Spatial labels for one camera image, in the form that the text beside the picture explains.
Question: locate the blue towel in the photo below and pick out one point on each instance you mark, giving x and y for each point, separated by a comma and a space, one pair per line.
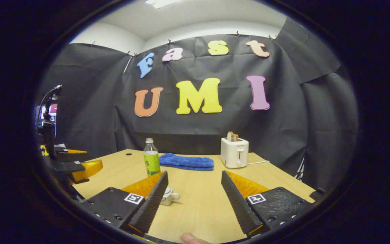
186, 162

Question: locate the black backdrop cloth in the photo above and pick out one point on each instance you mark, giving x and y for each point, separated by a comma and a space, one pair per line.
215, 132

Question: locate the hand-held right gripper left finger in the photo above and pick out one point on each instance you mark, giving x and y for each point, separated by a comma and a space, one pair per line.
151, 206

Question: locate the ceiling light panel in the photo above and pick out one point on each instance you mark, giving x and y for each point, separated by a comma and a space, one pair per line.
163, 2

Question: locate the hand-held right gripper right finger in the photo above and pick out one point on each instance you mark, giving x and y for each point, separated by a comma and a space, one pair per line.
237, 206

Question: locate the white teacup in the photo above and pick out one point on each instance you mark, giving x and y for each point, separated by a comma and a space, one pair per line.
168, 200

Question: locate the white toaster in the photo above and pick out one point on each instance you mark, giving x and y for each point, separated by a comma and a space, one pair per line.
234, 154

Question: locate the white teacup lid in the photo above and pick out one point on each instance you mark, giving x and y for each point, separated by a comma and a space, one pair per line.
168, 190

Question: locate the green label water bottle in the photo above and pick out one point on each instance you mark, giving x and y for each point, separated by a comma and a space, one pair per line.
151, 162

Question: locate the toast slice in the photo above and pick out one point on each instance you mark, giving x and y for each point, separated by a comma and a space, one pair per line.
233, 137

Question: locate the computer monitor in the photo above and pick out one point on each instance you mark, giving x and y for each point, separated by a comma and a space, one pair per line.
53, 110

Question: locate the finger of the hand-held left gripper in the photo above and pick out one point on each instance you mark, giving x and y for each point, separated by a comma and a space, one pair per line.
71, 155
86, 169

